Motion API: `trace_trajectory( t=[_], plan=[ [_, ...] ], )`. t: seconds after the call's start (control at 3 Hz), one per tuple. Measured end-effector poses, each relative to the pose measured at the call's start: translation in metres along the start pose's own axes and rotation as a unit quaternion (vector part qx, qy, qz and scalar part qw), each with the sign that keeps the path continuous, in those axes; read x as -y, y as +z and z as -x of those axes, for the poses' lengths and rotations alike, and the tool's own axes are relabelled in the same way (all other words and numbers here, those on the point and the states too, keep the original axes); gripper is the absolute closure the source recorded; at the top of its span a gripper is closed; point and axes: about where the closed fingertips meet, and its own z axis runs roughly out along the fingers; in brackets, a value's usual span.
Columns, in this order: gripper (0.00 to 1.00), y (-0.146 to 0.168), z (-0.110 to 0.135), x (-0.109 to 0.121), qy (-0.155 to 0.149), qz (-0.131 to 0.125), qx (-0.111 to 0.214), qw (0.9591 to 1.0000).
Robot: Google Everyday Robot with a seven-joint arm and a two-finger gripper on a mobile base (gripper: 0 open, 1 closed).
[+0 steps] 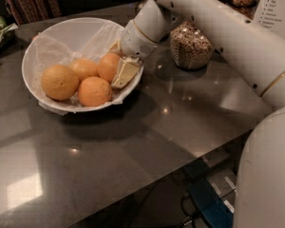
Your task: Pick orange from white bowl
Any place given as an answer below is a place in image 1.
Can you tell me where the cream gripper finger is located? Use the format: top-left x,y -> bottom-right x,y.
108,40 -> 123,56
111,58 -> 141,88

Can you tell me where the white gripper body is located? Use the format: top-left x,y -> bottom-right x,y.
120,20 -> 158,60

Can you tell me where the orange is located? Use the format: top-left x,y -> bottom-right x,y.
98,53 -> 121,83
41,65 -> 80,101
77,77 -> 112,106
69,58 -> 98,81

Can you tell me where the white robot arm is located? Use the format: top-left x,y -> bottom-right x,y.
119,0 -> 285,228

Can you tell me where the white bowl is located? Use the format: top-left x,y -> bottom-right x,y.
21,17 -> 145,114

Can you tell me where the white paper bowl liner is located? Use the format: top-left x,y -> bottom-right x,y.
31,20 -> 142,116

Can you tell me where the left glass cereal jar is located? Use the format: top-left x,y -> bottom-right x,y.
135,0 -> 148,14

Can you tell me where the front glass cereal jar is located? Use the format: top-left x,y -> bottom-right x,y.
170,21 -> 215,70

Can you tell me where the person in patterned clothing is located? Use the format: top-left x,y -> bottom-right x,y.
4,0 -> 62,25

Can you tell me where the blue and grey floor equipment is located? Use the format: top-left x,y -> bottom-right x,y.
181,149 -> 237,228

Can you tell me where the white allergen sign card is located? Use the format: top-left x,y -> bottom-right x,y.
254,0 -> 285,39

